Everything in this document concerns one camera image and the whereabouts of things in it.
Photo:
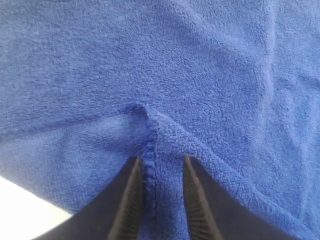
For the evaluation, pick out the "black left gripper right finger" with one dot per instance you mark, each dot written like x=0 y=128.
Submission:
x=212 y=214

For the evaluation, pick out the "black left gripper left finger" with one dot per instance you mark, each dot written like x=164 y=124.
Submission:
x=115 y=214

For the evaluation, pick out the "blue terry towel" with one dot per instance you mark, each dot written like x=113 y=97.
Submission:
x=84 y=84

